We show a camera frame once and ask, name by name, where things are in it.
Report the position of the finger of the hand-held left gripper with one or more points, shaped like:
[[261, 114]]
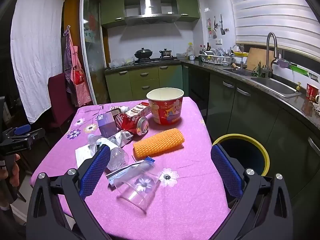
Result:
[[35, 134], [22, 129]]

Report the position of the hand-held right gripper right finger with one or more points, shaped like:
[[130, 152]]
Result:
[[226, 170]]

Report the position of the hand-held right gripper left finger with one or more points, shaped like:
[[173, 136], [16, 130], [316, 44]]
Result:
[[96, 170]]

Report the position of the white paper sheet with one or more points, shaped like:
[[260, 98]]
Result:
[[83, 155]]

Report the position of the white packet with blue clip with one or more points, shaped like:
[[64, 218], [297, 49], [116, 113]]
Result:
[[117, 175]]

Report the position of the crushed clear plastic bottle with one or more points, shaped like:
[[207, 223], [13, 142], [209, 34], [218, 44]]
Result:
[[117, 157]]

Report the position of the black yellow-rimmed waste bin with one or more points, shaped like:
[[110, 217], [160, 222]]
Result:
[[250, 152]]

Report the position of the small purple box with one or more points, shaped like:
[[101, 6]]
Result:
[[106, 125]]

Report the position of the clear plastic cup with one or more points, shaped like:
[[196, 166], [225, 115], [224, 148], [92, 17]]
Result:
[[140, 187]]

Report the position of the crushed red soda can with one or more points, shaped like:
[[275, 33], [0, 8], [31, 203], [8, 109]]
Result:
[[130, 125]]

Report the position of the orange foam net sleeve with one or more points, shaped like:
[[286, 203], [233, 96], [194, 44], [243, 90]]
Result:
[[157, 142]]

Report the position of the red and white milk carton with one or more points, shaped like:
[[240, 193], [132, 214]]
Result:
[[137, 110]]

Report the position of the red paper noodle bucket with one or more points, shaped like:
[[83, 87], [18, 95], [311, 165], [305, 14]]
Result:
[[165, 110]]

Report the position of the person's left hand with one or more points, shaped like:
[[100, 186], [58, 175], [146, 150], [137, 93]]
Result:
[[15, 172]]

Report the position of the maroon chair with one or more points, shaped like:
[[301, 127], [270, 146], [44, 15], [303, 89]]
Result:
[[58, 100]]

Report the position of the pink floral tablecloth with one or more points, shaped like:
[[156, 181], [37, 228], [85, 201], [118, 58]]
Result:
[[175, 205]]

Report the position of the dark green lower cabinets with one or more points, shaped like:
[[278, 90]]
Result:
[[250, 110]]

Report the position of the pink checked apron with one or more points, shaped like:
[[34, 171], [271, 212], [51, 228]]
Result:
[[77, 80]]

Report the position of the white hanging sheet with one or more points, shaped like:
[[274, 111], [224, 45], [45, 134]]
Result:
[[35, 55]]

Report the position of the person's dark clothing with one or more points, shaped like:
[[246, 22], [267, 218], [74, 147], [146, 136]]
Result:
[[10, 225]]

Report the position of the steel sink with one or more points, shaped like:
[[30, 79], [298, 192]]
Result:
[[272, 85]]

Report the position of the frosted glass sliding door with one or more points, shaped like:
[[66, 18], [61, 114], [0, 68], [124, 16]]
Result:
[[93, 55]]

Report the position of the light green lower cabinets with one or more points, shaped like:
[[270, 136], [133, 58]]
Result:
[[142, 80]]

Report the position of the green leafy plant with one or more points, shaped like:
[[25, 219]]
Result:
[[260, 71]]

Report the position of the crumpled dish cloth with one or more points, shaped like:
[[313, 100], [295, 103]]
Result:
[[317, 110]]

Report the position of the clear plastic bags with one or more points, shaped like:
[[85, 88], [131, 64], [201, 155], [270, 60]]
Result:
[[120, 62]]

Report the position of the small curved faucet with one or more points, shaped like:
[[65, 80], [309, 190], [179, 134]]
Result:
[[242, 60]]

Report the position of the dish rack with dishes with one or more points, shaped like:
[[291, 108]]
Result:
[[212, 58]]

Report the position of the red mug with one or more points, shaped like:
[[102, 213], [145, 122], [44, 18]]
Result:
[[312, 92]]

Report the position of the wooden cutting board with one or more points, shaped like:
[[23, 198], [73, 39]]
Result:
[[257, 57]]

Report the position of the white enamel mug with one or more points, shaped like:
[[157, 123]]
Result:
[[192, 57]]

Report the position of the purple soap dish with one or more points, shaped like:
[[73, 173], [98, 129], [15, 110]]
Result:
[[282, 63]]

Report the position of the tall steel faucet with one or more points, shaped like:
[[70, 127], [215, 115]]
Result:
[[268, 55]]

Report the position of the green plastic tray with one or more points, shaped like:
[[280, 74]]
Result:
[[298, 70]]

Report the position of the gas stove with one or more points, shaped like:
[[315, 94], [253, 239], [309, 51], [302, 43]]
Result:
[[155, 60]]

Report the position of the cooking oil bottle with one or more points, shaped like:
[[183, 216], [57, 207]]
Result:
[[190, 50]]

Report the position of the black wok with lid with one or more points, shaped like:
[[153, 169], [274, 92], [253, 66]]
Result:
[[143, 53]]

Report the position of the small steel pot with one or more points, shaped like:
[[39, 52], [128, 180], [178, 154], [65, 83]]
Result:
[[165, 53]]

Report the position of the hanging kitchen utensil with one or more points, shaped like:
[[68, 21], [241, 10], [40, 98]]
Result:
[[214, 33]]

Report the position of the hanging black spatula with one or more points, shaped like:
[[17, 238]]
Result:
[[222, 30]]

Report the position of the green upper cabinets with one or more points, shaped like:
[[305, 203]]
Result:
[[111, 7]]

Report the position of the white striped window blind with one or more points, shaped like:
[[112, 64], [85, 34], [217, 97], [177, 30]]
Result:
[[270, 12]]

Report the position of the steel range hood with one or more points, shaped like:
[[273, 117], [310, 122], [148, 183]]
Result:
[[150, 10]]

